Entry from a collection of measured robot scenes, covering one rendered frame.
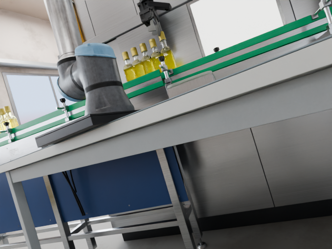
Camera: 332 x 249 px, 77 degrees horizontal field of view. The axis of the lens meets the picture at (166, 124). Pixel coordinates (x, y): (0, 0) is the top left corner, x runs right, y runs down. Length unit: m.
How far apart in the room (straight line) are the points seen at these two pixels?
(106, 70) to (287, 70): 0.47
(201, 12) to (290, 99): 0.99
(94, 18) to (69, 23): 0.77
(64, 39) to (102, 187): 0.76
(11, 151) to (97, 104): 1.07
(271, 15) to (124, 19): 0.84
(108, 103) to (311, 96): 0.46
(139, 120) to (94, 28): 1.20
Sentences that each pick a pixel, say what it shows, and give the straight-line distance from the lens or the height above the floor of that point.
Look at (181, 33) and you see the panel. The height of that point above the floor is 1.17.
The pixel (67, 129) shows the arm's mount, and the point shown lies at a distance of 0.58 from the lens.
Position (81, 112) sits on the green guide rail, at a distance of 1.22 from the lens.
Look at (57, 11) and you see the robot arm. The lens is 0.88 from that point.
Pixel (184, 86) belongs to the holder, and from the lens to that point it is 0.76.
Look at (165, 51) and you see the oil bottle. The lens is 1.13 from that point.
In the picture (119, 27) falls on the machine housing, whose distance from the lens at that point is 1.47.
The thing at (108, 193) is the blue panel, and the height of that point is 0.44.
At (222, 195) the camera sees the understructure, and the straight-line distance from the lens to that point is 1.33.
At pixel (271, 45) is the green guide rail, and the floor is 0.90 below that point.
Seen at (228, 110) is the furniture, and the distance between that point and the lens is 0.41.
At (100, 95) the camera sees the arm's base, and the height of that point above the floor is 0.84.
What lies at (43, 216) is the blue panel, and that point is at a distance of 1.59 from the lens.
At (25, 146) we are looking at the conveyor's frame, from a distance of 1.51.
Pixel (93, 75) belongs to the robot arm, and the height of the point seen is 0.90.
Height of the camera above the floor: 0.70
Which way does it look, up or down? level
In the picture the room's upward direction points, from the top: 17 degrees counter-clockwise
